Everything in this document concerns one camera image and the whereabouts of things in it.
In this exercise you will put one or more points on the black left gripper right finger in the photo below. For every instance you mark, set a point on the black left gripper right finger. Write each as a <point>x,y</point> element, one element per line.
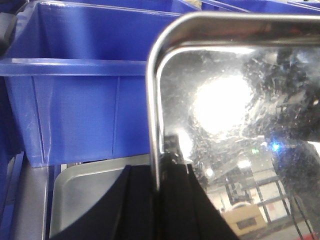
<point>186,213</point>

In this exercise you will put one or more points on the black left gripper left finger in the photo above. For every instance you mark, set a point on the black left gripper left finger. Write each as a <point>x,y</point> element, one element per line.
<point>125,212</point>

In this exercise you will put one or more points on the silver metal tray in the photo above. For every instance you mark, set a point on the silver metal tray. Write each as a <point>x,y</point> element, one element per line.
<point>242,93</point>

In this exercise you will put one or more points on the large blue plastic bin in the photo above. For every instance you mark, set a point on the large blue plastic bin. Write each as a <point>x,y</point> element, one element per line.
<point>75,78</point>

